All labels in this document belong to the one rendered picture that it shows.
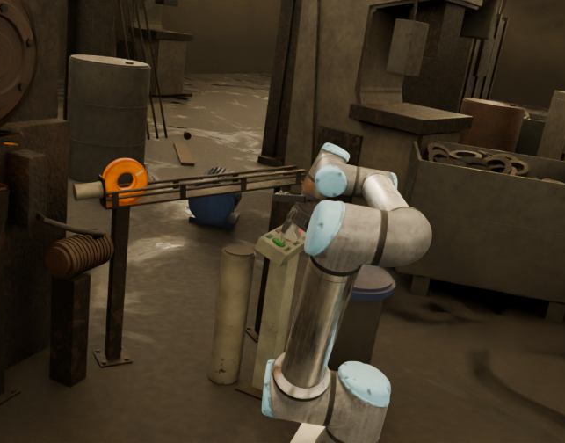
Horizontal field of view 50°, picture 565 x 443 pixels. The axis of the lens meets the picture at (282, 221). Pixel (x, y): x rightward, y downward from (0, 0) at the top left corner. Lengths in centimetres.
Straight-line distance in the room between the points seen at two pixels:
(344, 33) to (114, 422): 284
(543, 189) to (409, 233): 213
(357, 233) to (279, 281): 95
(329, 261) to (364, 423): 59
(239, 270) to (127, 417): 61
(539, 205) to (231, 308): 178
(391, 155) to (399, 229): 270
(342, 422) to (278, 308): 61
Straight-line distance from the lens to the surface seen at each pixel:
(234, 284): 214
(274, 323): 217
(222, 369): 231
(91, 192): 214
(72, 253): 205
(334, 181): 174
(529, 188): 329
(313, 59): 418
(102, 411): 219
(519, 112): 605
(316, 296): 132
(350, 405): 166
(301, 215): 194
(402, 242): 121
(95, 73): 451
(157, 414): 217
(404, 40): 363
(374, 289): 225
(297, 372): 154
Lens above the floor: 129
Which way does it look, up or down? 18 degrees down
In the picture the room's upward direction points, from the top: 8 degrees clockwise
